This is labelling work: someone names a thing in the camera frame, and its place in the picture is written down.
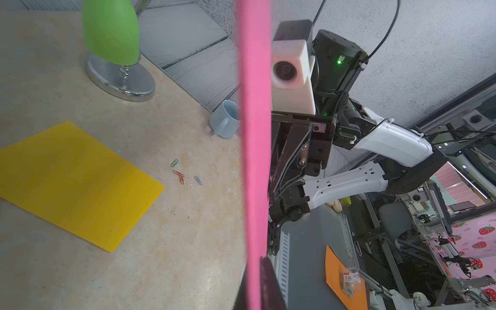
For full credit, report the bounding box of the orange paper outside cell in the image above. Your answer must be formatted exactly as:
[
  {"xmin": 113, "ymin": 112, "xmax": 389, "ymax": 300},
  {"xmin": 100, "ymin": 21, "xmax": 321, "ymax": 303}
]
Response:
[{"xmin": 325, "ymin": 245, "xmax": 369, "ymax": 310}]

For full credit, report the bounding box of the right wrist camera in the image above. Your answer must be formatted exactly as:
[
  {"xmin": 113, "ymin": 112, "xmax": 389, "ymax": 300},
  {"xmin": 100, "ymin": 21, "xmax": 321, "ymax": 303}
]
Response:
[{"xmin": 271, "ymin": 19, "xmax": 316, "ymax": 116}]

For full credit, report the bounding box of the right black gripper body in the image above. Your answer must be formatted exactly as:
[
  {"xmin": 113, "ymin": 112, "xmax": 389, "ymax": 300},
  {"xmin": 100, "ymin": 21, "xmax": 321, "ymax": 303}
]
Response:
[{"xmin": 269, "ymin": 112, "xmax": 335, "ymax": 205}]

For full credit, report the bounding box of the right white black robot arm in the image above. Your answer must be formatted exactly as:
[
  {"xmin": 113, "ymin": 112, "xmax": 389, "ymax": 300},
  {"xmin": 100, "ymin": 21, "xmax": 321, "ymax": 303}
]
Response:
[{"xmin": 267, "ymin": 19, "xmax": 446, "ymax": 254}]

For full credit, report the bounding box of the chrome glass holder stand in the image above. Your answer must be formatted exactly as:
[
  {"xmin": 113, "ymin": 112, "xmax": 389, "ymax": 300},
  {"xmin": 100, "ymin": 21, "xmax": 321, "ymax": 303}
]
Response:
[{"xmin": 85, "ymin": 1, "xmax": 156, "ymax": 102}]

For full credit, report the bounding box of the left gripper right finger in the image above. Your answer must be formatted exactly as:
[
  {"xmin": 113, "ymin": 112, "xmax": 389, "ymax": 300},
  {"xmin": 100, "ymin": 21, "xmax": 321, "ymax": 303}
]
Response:
[{"xmin": 260, "ymin": 257, "xmax": 287, "ymax": 310}]

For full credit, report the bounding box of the green plastic wine glass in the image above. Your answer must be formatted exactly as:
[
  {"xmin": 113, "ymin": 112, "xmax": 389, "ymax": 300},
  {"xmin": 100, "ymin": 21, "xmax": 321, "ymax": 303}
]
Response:
[{"xmin": 81, "ymin": 0, "xmax": 140, "ymax": 65}]

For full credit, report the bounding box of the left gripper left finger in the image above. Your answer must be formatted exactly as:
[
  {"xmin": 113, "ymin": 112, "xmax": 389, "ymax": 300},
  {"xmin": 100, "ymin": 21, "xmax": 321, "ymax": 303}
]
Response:
[{"xmin": 233, "ymin": 267, "xmax": 247, "ymax": 310}]

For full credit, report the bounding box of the light blue cup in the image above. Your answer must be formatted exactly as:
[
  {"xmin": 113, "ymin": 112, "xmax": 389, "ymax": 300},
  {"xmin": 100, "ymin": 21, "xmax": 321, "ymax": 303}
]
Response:
[{"xmin": 209, "ymin": 100, "xmax": 241, "ymax": 139}]

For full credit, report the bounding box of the yellow paper sheet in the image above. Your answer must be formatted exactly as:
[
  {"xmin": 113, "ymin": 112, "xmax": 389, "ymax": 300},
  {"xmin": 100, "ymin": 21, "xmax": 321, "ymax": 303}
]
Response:
[{"xmin": 1, "ymin": 121, "xmax": 164, "ymax": 252}]

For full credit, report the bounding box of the magenta paper sheet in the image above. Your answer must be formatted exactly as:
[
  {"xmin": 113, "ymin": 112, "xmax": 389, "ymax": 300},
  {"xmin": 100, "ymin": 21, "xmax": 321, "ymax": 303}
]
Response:
[{"xmin": 236, "ymin": 1, "xmax": 271, "ymax": 309}]

